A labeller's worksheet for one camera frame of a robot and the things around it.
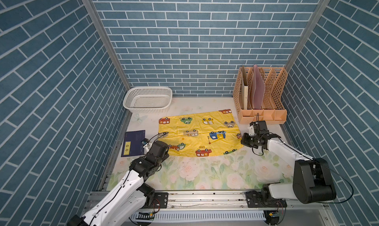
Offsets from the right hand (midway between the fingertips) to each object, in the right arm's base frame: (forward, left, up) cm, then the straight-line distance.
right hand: (242, 140), depth 91 cm
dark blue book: (-7, +69, -3) cm, 70 cm away
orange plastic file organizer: (+23, -23, +4) cm, 33 cm away
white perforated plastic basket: (+33, +72, -3) cm, 79 cm away
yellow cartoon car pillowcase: (+5, +24, -4) cm, 25 cm away
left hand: (-13, +44, +5) cm, 46 cm away
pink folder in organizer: (+29, -9, +18) cm, 35 cm away
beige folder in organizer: (+22, +1, +22) cm, 31 cm away
